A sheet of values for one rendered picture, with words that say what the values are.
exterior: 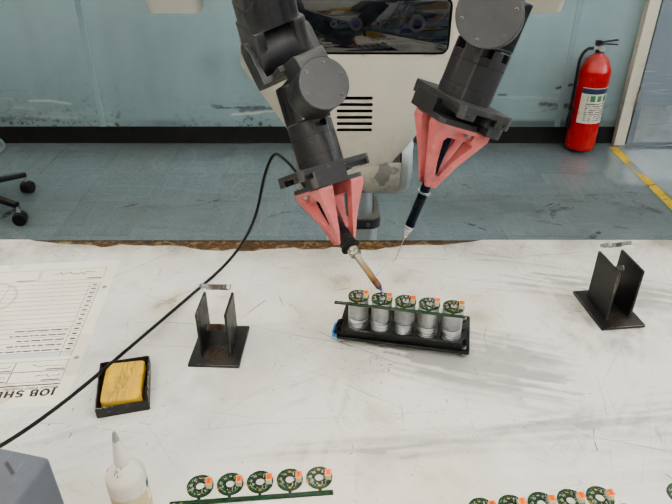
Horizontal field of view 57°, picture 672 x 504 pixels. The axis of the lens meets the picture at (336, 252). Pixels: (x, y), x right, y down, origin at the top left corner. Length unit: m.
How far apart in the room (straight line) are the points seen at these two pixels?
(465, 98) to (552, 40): 2.80
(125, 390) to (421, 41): 0.67
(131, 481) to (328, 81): 0.44
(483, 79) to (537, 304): 0.35
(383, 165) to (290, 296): 0.36
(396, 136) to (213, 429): 0.61
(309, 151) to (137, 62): 2.72
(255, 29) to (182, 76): 2.66
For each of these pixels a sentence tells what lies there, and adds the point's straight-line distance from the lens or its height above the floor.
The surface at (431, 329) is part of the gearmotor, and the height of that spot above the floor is 0.78.
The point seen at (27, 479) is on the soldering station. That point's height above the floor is 0.85.
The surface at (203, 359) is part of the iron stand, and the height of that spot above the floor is 0.75.
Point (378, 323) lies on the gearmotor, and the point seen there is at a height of 0.78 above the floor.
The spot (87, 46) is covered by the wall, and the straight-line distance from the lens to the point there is 3.49.
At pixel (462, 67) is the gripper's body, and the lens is 0.65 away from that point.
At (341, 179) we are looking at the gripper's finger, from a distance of 0.75.
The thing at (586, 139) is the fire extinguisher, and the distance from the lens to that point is 3.46.
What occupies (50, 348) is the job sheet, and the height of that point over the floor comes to 0.75.
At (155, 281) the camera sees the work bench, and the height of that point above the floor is 0.75.
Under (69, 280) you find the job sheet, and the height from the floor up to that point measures 0.75.
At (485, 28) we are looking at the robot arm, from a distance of 0.57.
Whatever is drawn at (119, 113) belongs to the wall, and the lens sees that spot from 3.55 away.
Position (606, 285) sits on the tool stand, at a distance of 0.86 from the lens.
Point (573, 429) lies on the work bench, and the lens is 0.71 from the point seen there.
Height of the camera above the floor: 1.24
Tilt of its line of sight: 31 degrees down
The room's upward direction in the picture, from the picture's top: straight up
